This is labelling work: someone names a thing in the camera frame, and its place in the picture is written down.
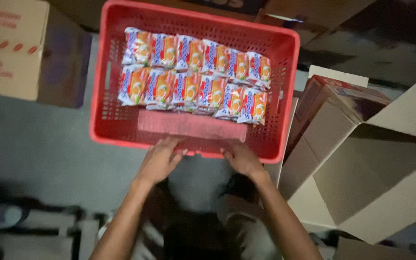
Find person's right hand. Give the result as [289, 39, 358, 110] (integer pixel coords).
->
[220, 140, 268, 180]

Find person's left hand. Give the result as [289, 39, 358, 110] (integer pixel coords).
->
[137, 137, 188, 185]

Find red plastic perforated crate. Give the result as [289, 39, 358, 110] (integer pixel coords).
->
[89, 0, 301, 164]

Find person's legs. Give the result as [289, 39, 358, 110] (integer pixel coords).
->
[98, 173, 282, 260]

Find rows of orange noodle packets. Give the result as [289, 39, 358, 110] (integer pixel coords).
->
[118, 27, 272, 125]

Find red-topped cardboard box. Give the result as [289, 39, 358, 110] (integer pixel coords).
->
[284, 75, 392, 159]

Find open empty cardboard carton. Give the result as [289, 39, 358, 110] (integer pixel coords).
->
[278, 76, 416, 245]

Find closed red-printed cardboard carton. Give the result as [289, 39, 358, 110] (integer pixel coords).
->
[0, 0, 92, 108]

